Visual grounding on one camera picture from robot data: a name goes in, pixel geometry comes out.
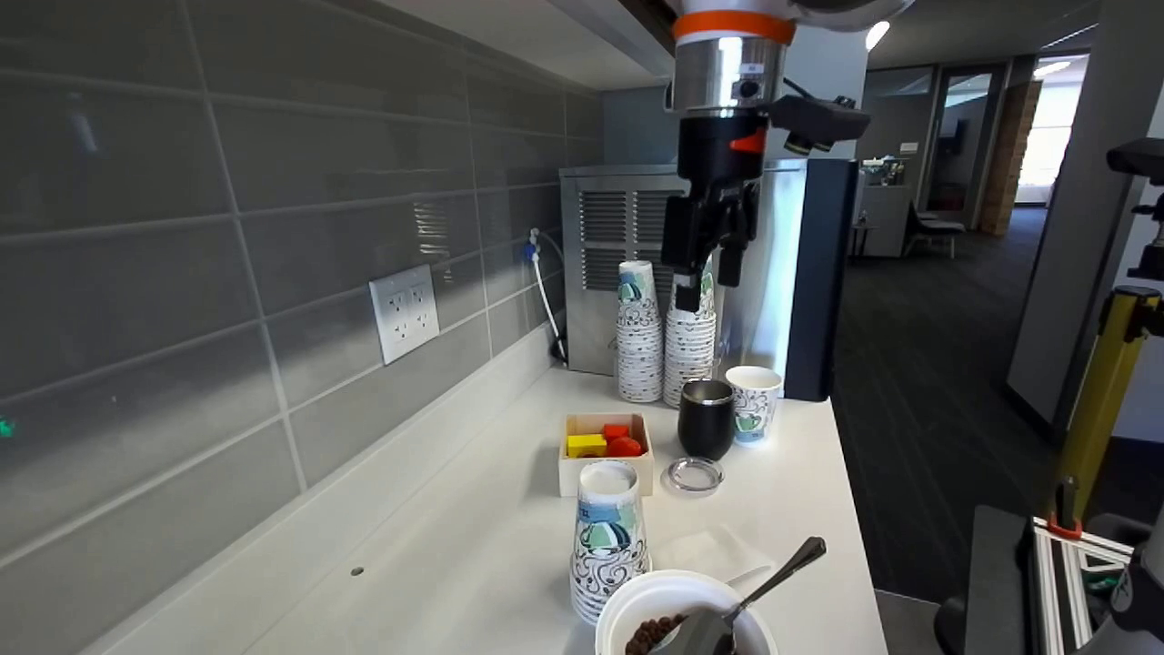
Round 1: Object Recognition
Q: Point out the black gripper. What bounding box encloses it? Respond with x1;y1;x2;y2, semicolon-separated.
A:
657;111;770;317

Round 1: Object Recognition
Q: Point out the stack of patterned paper cups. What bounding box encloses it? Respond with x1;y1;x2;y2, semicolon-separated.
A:
661;274;721;411
616;257;665;407

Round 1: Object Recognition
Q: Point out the black beverage dispenser machine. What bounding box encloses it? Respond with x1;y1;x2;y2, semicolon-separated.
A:
721;22;870;402

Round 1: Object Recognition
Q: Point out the stainless steel appliance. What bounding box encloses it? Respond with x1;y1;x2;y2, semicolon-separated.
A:
557;162;694;378

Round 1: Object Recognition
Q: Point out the upright patterned paper cup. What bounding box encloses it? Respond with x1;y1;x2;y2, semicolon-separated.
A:
723;363;786;445

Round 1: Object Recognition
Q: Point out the black metal tumbler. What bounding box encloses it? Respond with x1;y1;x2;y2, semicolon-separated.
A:
676;375;740;464

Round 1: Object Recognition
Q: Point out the red block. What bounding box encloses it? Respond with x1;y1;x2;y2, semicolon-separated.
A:
602;422;647;457

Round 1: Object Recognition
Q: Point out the clear round lid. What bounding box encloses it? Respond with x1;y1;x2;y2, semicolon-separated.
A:
661;456;727;498

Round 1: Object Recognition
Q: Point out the yellow block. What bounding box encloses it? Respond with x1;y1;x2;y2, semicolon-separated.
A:
565;429;611;460

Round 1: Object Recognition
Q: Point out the dark office chair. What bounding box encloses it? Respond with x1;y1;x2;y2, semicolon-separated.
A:
907;201;969;261

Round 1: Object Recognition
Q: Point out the inverted patterned paper cup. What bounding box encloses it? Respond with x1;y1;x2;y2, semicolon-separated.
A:
568;457;651;628

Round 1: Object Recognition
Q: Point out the white bowl with brown food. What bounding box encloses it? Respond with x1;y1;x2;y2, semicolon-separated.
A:
592;568;778;655

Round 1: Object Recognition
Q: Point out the yellow tripod stand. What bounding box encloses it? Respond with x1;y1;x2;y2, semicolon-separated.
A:
1048;283;1164;528

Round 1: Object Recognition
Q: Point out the white hose with blue fitting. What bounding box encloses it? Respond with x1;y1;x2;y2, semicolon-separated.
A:
525;226;571;363

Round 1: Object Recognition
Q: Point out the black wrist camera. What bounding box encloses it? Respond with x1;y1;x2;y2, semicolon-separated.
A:
769;92;872;156

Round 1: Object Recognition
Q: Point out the white wall outlet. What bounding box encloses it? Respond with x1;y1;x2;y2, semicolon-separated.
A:
368;261;444;367

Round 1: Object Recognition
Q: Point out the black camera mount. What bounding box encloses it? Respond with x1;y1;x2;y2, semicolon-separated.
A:
1101;133;1164;283

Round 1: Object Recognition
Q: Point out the white metal frame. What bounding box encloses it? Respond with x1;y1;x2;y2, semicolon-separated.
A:
1031;514;1139;655

